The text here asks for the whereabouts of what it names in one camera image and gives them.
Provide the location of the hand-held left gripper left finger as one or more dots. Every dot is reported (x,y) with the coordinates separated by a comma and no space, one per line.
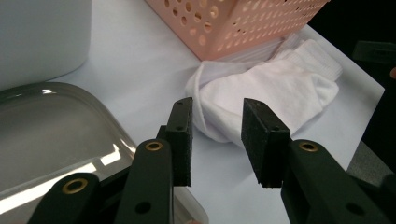
(182,146)

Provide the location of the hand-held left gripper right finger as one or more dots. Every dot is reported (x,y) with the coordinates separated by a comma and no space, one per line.
(264,146)

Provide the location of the pink perforated plastic basket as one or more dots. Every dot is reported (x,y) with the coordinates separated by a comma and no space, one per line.
(236,28)

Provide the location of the silver metal tray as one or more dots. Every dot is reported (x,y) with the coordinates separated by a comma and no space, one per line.
(56,130)

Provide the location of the white compartment storage box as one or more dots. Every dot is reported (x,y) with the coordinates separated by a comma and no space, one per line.
(40,37)

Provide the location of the white table cover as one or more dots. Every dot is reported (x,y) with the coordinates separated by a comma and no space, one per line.
(140,68)

